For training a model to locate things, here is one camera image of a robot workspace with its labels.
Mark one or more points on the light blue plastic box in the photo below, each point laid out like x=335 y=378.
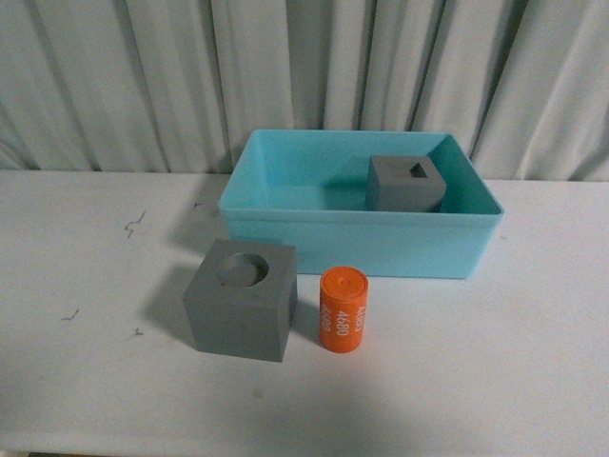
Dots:
x=306 y=189

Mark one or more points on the gray cube with round hole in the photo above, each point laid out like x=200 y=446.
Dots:
x=242 y=298

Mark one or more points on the gray cube with square hole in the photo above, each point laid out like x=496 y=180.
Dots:
x=404 y=184

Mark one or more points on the white pleated curtain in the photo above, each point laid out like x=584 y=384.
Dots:
x=178 y=86

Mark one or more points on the orange cylinder marked 4680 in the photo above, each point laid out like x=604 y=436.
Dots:
x=343 y=304

